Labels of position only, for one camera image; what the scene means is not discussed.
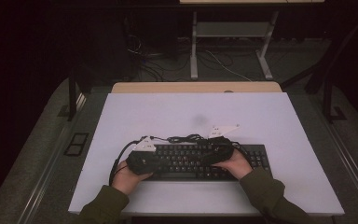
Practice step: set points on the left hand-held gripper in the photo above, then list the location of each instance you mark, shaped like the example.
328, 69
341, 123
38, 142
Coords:
141, 163

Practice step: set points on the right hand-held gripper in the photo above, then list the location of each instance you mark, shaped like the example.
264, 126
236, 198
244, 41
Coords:
219, 151

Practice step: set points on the black computer keyboard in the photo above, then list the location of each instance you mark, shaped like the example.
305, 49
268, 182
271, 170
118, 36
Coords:
183, 161

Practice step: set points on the person's left hand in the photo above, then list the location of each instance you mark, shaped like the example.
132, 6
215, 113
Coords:
127, 180

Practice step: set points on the person's right hand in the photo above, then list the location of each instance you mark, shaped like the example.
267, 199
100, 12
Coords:
237, 166

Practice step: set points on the white board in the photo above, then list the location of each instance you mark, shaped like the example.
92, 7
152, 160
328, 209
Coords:
199, 105

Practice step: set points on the black metal stand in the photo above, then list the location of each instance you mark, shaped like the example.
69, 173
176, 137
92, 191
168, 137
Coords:
72, 99
327, 102

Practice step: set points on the metal floor rail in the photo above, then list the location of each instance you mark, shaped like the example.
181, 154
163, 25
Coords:
43, 183
351, 174

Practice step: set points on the grey metal desk frame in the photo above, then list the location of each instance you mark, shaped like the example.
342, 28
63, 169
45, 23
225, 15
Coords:
194, 46

